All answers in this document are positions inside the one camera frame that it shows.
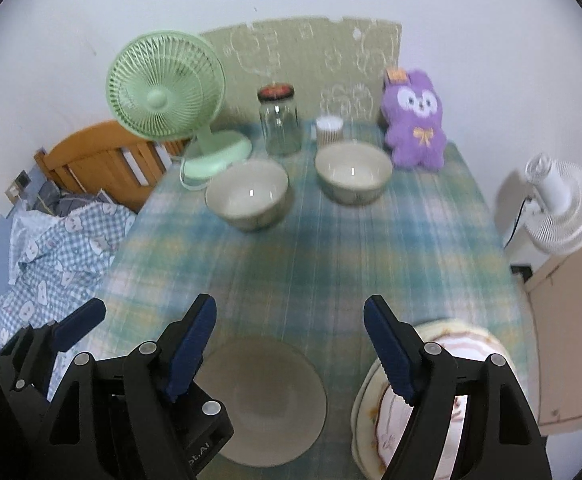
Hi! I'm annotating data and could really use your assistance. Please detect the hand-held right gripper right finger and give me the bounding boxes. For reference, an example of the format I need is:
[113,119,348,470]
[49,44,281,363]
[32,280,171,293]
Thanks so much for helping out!
[363,295,552,480]

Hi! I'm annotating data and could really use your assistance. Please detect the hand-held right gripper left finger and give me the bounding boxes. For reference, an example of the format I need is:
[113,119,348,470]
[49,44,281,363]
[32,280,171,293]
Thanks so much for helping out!
[33,294,218,480]

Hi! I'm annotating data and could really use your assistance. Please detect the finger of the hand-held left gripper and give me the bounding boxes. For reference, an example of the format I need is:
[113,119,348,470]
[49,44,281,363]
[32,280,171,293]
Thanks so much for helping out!
[0,297,108,403]

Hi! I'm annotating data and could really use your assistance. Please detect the cream scalloped plate yellow flowers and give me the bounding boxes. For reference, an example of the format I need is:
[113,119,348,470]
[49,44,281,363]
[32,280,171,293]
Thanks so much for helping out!
[358,322,504,480]

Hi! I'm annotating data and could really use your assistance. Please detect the cream round plate yellow flowers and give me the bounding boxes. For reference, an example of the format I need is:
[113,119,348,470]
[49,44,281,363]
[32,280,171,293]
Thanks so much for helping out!
[351,317,509,480]

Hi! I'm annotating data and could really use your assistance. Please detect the beige ceramic bowl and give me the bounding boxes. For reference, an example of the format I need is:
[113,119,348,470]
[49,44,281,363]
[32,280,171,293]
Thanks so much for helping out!
[191,337,328,466]
[314,141,393,206]
[205,159,290,232]

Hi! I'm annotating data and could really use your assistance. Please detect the white plate purple rim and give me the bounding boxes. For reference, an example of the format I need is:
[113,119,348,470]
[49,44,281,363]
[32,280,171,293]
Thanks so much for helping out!
[376,335,497,480]

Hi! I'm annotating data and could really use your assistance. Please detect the blue checked blanket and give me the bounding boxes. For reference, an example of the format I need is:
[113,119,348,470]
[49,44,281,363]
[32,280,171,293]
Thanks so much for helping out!
[0,200,139,356]

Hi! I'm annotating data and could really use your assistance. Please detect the green plaid tablecloth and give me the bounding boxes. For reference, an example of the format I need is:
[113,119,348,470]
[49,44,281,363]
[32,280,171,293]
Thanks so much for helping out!
[46,120,529,480]

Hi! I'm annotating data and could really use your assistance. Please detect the grey cloth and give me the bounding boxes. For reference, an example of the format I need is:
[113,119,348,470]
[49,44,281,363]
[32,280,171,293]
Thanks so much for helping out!
[33,180,106,211]

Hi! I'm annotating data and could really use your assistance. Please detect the wooden headboard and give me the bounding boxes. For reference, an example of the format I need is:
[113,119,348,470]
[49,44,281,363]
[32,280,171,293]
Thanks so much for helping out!
[35,121,192,213]

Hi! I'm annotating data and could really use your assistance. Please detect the beige door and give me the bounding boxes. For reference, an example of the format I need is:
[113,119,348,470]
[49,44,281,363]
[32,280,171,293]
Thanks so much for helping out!
[521,175,582,436]

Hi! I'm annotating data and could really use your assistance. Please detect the purple plush bunny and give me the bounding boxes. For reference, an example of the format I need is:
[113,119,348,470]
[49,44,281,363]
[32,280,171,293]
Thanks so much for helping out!
[381,67,448,170]

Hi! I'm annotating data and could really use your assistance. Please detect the white standing fan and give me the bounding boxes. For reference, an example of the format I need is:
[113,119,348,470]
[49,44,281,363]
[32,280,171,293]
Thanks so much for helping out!
[494,154,582,266]

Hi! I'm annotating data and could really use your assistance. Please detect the cotton swab container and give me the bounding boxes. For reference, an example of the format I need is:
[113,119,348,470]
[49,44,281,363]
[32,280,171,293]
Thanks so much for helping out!
[315,116,344,147]

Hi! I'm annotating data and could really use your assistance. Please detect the green desk fan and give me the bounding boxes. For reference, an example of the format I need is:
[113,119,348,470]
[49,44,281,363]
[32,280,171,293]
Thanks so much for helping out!
[107,31,252,191]

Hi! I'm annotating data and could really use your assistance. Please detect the glass jar with dark lid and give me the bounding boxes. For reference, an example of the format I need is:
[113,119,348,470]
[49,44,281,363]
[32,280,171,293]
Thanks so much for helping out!
[257,82,303,157]

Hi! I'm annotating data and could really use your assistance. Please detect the green printed board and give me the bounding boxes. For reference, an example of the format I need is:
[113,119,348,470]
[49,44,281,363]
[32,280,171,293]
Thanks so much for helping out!
[198,16,403,126]

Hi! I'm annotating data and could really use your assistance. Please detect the wall socket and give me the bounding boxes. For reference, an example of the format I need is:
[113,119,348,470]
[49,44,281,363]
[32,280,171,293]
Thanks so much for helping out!
[8,170,32,201]

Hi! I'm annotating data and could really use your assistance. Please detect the black fan cable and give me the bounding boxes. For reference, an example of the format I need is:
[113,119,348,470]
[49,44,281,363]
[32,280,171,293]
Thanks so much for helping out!
[504,200,529,251]

